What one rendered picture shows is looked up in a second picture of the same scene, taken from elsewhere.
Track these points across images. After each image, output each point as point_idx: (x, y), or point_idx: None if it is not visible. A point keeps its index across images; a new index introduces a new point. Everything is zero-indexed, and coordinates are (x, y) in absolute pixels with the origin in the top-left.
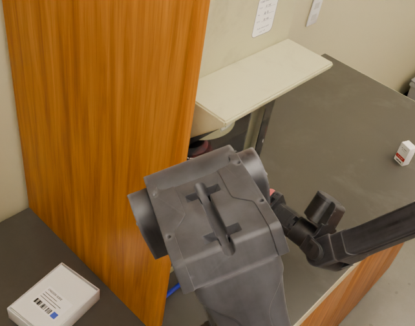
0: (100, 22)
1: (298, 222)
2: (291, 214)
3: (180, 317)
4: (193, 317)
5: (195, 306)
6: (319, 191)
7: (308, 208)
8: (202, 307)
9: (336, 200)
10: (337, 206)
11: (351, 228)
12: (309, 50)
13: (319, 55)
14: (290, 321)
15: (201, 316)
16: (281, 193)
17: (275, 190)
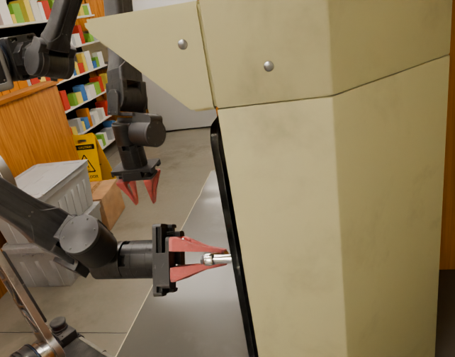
0: None
1: (122, 241)
2: (135, 242)
3: (234, 286)
4: (223, 294)
5: (229, 301)
6: (96, 222)
7: (110, 233)
8: (222, 304)
9: (68, 244)
10: (64, 219)
11: (43, 202)
12: (138, 10)
13: (115, 14)
14: (123, 353)
15: (217, 298)
16: (154, 225)
17: (169, 239)
